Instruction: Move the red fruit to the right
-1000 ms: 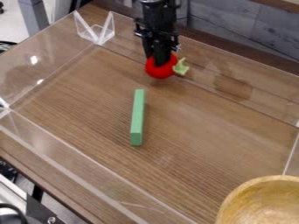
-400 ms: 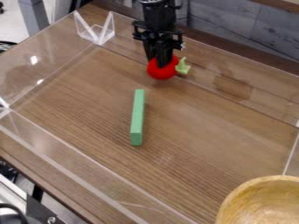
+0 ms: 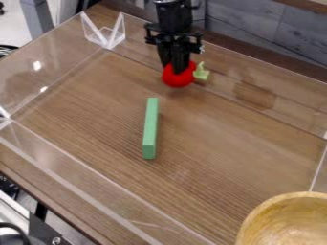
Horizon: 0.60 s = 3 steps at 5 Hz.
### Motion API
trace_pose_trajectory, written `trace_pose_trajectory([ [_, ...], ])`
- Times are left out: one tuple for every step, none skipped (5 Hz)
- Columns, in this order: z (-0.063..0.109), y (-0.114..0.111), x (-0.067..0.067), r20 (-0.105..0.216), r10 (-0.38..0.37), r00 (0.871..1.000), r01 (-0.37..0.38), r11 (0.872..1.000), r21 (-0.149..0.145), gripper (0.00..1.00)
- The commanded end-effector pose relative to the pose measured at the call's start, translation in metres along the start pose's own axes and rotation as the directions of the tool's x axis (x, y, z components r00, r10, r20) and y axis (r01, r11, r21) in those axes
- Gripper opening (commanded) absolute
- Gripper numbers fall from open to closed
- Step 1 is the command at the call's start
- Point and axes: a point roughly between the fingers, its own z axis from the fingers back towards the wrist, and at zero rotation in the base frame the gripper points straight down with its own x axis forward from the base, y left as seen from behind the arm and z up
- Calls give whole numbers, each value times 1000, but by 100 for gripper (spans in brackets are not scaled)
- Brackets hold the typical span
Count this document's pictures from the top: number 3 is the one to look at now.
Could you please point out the green rectangular block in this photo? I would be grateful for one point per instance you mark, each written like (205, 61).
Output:
(150, 132)

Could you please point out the wooden bowl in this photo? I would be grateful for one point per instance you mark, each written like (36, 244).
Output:
(290, 219)

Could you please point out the red plush fruit green leaf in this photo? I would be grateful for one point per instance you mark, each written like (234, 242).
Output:
(194, 73)

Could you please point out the black metal clamp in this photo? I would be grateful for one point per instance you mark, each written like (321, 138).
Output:
(42, 234)

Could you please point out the clear acrylic tray enclosure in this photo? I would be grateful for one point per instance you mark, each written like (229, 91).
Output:
(239, 139)

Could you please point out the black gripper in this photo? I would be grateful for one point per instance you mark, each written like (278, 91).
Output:
(173, 33)

